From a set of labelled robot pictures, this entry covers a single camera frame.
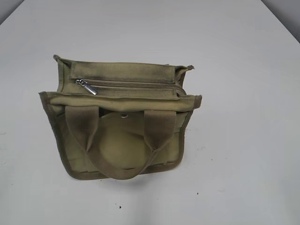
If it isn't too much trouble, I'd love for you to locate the olive yellow canvas bag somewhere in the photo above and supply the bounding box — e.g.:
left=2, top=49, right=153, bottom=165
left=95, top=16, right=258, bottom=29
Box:
left=39, top=55, right=202, bottom=180

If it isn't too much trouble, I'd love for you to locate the silver metal zipper pull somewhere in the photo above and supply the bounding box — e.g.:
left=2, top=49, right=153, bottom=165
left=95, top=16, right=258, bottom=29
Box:
left=75, top=79, right=98, bottom=95

